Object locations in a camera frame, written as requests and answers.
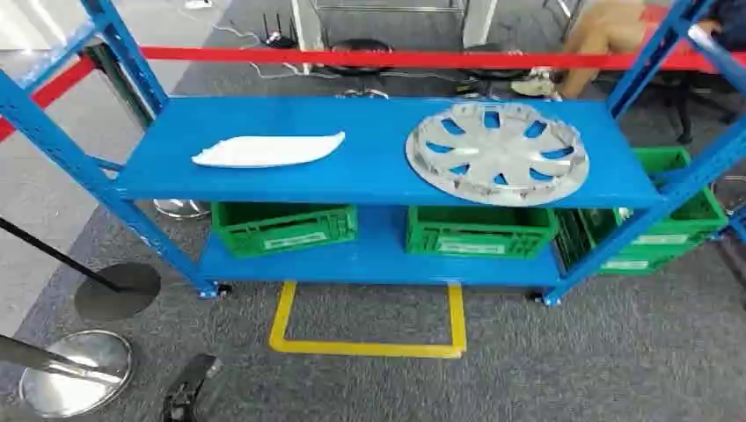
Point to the black round base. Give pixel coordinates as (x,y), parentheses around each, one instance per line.
(358,45)
(495,73)

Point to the blue metal shelf rack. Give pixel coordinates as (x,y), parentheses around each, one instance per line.
(373,175)

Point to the silver plastic hubcap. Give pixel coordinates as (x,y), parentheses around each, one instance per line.
(501,156)

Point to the dark stanchion with chrome base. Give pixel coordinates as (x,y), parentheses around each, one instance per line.
(129,96)

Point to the white power strip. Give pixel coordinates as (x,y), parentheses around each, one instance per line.
(198,3)

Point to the person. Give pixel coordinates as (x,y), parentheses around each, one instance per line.
(600,35)

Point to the black stanchion with base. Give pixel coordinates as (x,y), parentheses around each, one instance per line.
(116,291)

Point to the black router with antennas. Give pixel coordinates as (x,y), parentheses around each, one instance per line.
(280,42)

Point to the white plastic trim part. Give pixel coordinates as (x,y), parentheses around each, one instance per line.
(262,151)

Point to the green plastic crate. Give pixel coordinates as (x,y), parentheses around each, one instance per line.
(650,264)
(466,232)
(280,236)
(699,218)

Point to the black office chair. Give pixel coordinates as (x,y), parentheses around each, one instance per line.
(682,110)

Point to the long red barrier belt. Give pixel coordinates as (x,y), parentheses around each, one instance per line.
(408,58)

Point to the white metal table frame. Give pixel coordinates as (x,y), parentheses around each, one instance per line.
(306,26)

